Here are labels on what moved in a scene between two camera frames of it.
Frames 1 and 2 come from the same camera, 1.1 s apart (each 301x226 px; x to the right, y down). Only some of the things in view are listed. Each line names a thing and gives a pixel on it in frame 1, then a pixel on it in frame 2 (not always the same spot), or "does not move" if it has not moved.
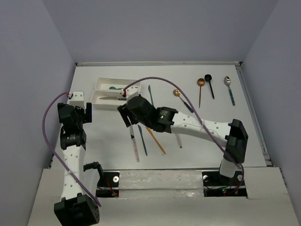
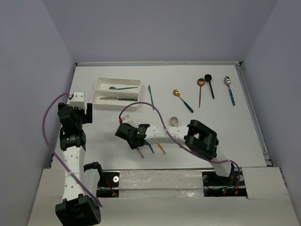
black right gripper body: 146,122 → 131,142
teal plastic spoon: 114,88 does not move
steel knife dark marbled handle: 113,98 does not move
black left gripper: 86,117 does not move
